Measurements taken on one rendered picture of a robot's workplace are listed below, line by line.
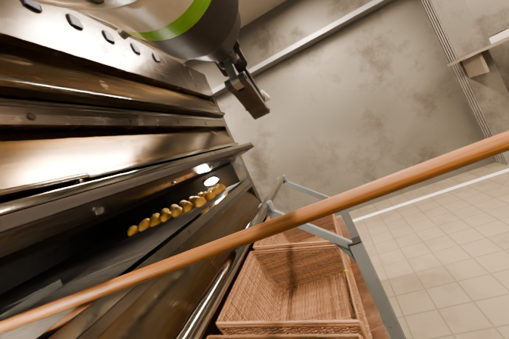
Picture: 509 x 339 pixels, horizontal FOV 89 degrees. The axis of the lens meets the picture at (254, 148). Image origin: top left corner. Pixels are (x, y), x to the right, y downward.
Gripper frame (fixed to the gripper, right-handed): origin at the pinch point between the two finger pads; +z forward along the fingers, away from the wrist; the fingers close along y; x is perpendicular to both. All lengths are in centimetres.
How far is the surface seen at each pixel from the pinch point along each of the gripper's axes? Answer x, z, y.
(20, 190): -45.1, -7.6, 3.3
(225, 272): -18.1, -1.9, 31.6
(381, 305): 3, 40, 74
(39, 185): -45.0, -4.2, 3.3
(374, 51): 125, 336, -43
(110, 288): -49, 4, 29
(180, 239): -54, 43, 33
